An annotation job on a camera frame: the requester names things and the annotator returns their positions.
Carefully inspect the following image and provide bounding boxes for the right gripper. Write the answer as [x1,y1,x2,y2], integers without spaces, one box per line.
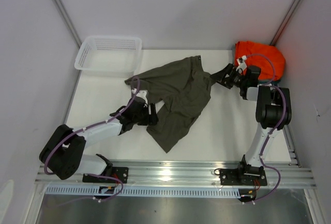
[210,63,247,89]

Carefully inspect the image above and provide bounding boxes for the olive green shorts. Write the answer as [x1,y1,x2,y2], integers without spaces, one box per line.
[125,55,215,153]

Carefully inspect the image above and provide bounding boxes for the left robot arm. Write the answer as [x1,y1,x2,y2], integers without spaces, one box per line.
[39,97,158,183]

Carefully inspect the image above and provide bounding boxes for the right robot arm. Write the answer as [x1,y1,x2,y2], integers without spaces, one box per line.
[211,64,292,186]

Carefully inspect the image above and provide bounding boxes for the orange folded shorts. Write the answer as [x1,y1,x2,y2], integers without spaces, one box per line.
[233,41,285,81]

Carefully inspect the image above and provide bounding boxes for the teal folded shorts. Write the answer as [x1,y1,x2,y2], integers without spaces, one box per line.
[259,80,281,86]

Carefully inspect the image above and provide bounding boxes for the white plastic basket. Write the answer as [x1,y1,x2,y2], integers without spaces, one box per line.
[74,35,142,78]

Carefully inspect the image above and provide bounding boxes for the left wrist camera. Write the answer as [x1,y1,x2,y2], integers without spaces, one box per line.
[131,88,148,105]

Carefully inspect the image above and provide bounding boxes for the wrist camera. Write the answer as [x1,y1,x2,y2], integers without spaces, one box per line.
[131,88,148,105]
[236,55,247,74]

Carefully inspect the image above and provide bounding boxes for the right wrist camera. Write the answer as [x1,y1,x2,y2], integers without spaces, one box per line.
[236,55,247,74]

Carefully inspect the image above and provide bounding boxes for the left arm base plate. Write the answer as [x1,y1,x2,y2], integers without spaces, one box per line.
[82,167,129,184]

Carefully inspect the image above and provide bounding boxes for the aluminium frame rail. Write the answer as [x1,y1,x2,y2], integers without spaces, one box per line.
[35,159,318,189]

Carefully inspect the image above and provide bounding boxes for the white slotted cable duct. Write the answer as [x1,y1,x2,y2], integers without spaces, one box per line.
[45,185,240,199]

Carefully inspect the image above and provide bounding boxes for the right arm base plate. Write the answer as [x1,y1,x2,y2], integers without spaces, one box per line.
[214,168,267,186]

